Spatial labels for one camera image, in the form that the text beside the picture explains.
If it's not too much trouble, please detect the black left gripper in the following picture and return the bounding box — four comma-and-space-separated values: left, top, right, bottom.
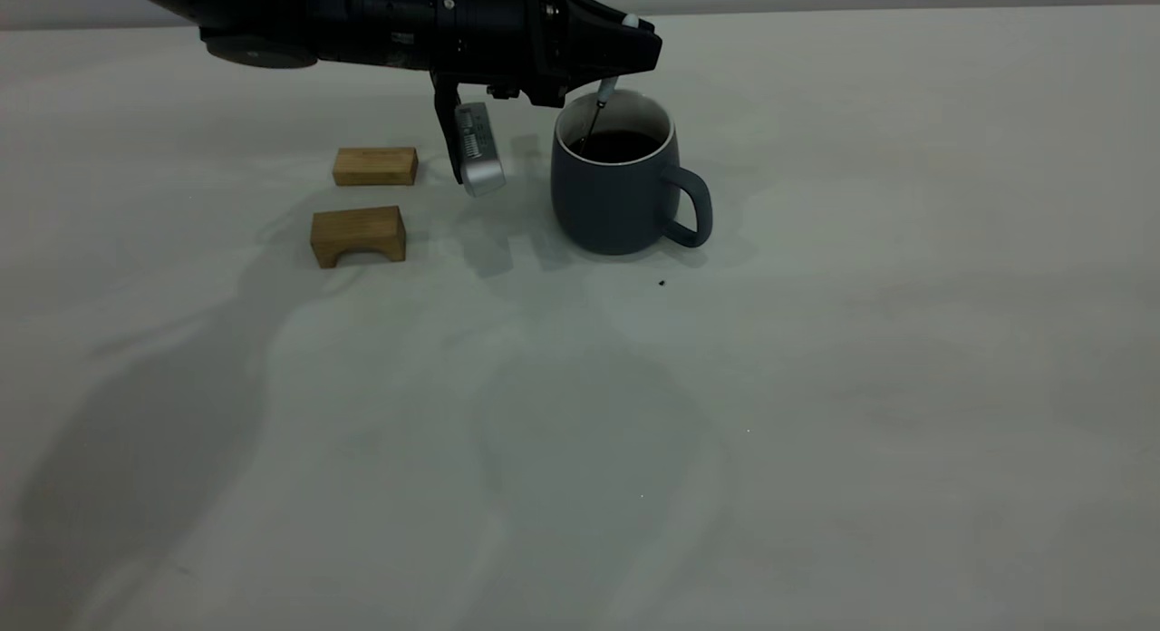
433, 0, 664, 108

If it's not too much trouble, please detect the metal spoon pale blue handle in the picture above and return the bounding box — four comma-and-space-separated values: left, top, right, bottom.
580, 15, 641, 156

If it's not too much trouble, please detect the dark grey ceramic cup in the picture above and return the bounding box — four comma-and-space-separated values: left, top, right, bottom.
550, 89, 714, 257

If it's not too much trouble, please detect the dark coffee liquid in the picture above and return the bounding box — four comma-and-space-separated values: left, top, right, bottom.
568, 129, 664, 165

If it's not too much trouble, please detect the flat rectangular wooden block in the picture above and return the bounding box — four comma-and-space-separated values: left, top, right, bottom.
333, 147, 420, 188

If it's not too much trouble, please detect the arched wooden block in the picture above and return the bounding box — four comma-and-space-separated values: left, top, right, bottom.
310, 205, 407, 269

